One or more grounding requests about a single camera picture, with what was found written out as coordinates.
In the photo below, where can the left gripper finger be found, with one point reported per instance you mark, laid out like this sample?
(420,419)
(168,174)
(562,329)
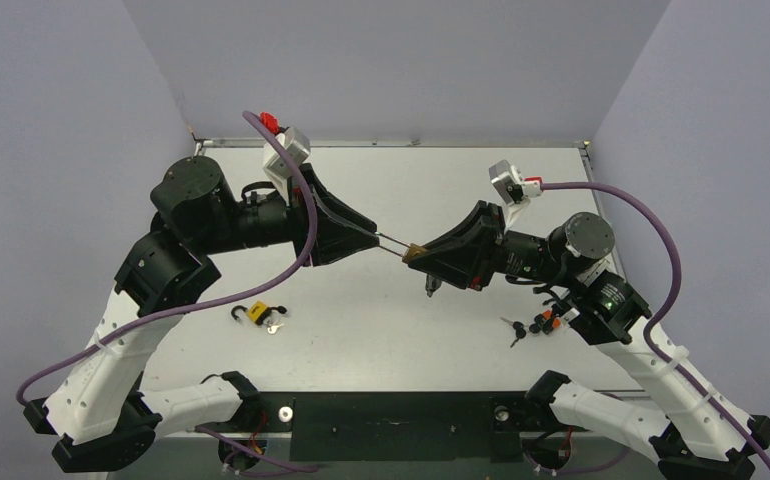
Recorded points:
(333,214)
(340,238)

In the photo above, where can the black key bunch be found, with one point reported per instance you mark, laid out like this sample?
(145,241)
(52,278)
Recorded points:
(432,284)

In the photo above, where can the yellow padlock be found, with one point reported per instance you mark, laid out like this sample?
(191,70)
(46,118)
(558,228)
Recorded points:
(258,313)

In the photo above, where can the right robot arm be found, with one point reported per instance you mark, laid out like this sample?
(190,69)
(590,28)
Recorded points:
(691,432)

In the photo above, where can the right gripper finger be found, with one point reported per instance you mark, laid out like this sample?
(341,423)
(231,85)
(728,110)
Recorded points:
(458,267)
(472,236)

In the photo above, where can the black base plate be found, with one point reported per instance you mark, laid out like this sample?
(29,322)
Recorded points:
(397,426)

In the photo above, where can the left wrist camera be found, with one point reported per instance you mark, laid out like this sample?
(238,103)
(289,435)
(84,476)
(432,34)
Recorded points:
(276,166)

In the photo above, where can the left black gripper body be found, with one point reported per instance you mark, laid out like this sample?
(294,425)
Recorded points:
(297,214)

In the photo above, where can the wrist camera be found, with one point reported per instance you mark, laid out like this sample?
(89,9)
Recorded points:
(515,190)
(276,166)

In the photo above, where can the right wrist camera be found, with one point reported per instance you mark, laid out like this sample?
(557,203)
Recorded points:
(515,190)

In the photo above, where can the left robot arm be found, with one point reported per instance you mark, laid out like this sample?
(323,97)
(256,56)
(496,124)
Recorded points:
(102,417)

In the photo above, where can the orange black padlock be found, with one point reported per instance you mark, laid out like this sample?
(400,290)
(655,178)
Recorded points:
(545,322)

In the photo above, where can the brass padlock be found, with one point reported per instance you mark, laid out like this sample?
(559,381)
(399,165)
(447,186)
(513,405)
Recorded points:
(404,250)

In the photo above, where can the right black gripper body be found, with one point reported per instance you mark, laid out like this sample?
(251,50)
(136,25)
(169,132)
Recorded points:
(491,246)

